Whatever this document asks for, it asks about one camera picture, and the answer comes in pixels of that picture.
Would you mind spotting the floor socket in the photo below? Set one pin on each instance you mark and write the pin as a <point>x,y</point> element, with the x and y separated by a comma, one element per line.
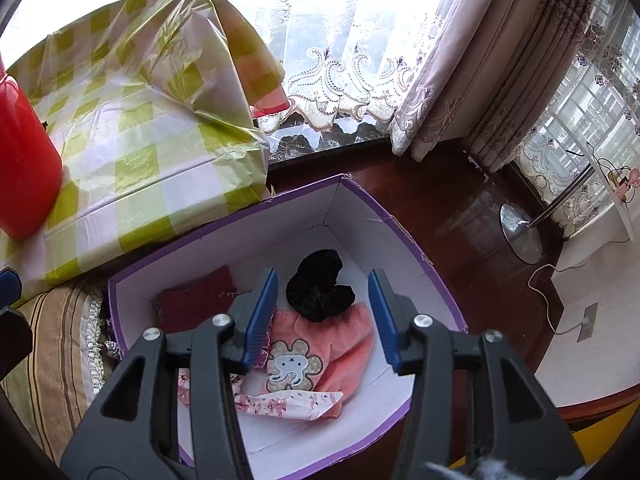
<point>587,322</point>

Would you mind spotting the striped sofa cushion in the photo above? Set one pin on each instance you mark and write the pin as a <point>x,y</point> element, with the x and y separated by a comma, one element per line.
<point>55,350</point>

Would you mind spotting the dark marble windowsill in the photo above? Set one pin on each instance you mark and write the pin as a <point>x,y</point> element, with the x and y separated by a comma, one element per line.
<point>325,140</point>

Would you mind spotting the red thermos flask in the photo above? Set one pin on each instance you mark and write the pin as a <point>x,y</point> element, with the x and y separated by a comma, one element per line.
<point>25,160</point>

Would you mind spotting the mauve drape curtain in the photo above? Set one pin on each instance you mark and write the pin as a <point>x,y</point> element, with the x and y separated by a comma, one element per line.
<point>440,85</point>
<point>530,85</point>

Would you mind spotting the pink towel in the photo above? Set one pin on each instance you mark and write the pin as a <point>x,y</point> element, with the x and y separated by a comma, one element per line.
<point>350,340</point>

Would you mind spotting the white panel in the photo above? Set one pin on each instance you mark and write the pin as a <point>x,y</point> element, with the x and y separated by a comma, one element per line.
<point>622,210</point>

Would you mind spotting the white lace curtain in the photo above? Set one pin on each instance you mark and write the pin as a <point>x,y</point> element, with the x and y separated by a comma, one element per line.
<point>565,160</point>
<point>340,75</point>

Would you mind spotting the green checked plastic tablecloth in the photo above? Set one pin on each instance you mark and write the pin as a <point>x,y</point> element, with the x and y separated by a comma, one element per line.
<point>150,125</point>

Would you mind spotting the black velvet scrunchie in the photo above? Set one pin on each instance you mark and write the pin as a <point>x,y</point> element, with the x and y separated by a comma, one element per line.
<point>315,290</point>

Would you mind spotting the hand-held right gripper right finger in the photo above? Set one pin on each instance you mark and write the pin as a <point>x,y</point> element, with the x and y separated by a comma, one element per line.
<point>382,310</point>

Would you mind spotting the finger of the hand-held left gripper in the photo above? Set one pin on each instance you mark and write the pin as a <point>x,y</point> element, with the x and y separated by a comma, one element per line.
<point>10,287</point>
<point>12,340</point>

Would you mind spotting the purple cardboard box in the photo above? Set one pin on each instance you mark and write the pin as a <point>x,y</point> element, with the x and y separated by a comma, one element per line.
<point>300,210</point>

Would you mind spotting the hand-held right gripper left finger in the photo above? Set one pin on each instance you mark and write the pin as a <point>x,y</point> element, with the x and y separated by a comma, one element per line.
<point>265,310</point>

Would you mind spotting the dark red knit glove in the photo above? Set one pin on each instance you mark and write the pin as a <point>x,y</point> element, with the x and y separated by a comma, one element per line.
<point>195,300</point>

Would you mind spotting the chrome floor stand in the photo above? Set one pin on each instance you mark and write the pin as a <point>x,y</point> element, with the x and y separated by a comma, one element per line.
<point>520,232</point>

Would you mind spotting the pink floral cloth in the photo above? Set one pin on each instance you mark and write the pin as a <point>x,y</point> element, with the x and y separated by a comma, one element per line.
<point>290,402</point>

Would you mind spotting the yellow orange cloth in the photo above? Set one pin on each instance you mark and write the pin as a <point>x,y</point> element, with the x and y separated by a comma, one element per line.
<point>600,435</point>

